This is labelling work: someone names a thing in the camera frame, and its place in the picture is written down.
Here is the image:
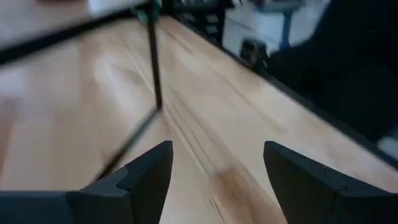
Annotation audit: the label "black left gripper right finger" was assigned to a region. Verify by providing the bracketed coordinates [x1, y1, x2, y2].
[263, 141, 398, 224]

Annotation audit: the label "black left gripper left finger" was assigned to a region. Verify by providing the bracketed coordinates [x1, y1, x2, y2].
[67, 140, 174, 224]

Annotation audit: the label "white cabinet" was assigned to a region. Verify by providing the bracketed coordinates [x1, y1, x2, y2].
[222, 0, 330, 57]

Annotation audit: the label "black control box white labels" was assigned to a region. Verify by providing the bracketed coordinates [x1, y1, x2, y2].
[174, 0, 226, 43]

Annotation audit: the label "black aluminium table frame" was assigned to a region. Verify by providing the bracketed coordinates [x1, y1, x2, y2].
[161, 0, 398, 170]

